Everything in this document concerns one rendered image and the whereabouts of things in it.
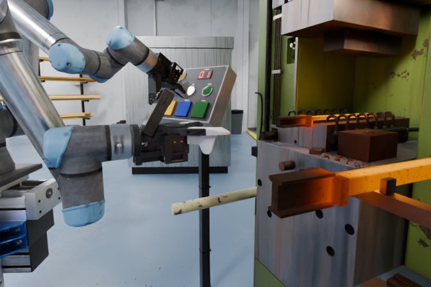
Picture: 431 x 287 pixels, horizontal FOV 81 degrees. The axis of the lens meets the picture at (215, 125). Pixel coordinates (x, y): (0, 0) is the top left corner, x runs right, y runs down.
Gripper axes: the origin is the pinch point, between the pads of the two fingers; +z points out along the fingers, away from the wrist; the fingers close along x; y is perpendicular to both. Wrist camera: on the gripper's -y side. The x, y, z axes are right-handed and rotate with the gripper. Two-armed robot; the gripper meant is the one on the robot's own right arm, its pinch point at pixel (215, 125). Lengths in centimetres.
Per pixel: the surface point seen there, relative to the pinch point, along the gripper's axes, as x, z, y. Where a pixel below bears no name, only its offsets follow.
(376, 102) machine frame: -8, 79, -4
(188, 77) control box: -61, 16, -15
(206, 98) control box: -43.8, 18.1, -5.4
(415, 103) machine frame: 6, 79, -4
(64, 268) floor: -115, -47, 100
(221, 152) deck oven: -231, 126, 70
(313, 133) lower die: 3.3, 30.6, 3.8
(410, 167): 35.8, 14.4, 2.9
